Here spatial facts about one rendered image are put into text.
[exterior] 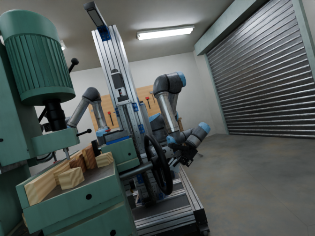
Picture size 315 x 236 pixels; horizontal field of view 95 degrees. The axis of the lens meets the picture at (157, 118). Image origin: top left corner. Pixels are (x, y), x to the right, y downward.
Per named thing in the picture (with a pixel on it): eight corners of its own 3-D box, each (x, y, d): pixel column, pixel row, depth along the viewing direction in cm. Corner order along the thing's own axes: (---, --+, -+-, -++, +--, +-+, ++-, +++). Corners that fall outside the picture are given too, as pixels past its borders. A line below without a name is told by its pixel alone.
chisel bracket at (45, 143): (78, 148, 56) (71, 127, 56) (35, 161, 51) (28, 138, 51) (81, 146, 63) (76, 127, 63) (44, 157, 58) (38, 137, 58)
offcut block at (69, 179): (85, 180, 41) (80, 166, 41) (72, 188, 37) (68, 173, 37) (74, 181, 42) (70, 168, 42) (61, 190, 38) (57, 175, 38)
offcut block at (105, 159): (97, 167, 52) (94, 157, 52) (103, 163, 56) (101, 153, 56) (108, 165, 51) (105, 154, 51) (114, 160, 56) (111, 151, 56)
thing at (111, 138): (129, 138, 64) (125, 126, 64) (104, 146, 61) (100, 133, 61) (126, 136, 77) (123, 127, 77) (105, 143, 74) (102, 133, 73)
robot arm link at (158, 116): (150, 129, 137) (146, 116, 137) (163, 126, 140) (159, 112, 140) (153, 130, 125) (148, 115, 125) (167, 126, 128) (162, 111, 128)
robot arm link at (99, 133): (98, 146, 125) (93, 131, 125) (100, 144, 138) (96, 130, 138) (111, 141, 128) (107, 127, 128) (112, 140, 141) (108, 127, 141)
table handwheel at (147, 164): (184, 189, 51) (153, 121, 63) (129, 217, 44) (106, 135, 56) (167, 194, 75) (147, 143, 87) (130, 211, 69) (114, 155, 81)
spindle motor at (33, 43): (70, 90, 52) (45, 7, 52) (9, 101, 46) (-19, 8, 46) (80, 100, 69) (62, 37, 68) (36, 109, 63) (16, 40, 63)
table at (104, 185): (153, 181, 42) (148, 161, 42) (28, 236, 32) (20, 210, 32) (129, 151, 99) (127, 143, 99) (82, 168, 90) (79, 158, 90)
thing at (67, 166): (63, 183, 45) (60, 170, 45) (56, 185, 44) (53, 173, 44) (90, 154, 99) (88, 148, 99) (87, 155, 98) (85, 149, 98)
